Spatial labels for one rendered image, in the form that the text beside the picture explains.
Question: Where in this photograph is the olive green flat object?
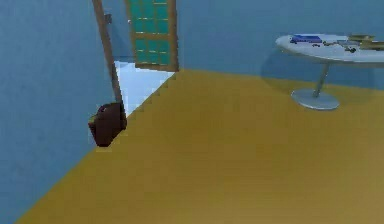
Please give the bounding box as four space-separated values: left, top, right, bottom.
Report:
347 33 384 52

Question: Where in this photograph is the wooden door with teal panes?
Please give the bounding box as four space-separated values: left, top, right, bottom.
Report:
124 0 180 73

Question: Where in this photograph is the blue book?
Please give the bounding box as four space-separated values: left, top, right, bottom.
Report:
289 34 324 45

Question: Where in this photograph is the round grey pedestal table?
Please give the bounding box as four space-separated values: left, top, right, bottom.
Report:
275 33 384 111

